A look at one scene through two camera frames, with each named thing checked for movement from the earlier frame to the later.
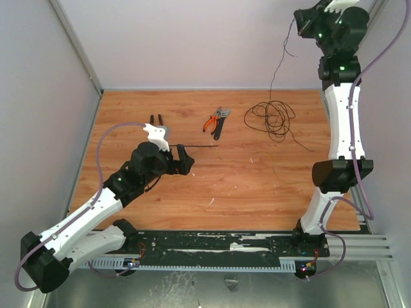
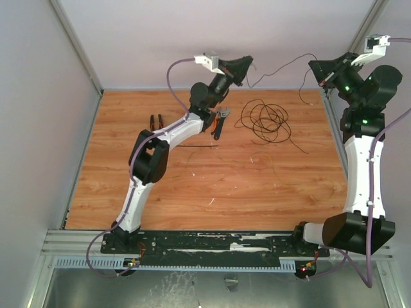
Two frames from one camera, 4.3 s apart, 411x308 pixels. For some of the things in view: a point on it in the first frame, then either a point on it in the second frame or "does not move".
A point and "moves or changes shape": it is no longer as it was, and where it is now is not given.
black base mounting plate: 149,245 does not move
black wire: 273,117 moves or changes shape
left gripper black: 185,160 -> 236,69
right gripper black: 304,20 -> 332,76
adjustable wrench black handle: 225,111 does not move
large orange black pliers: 151,119 does not move
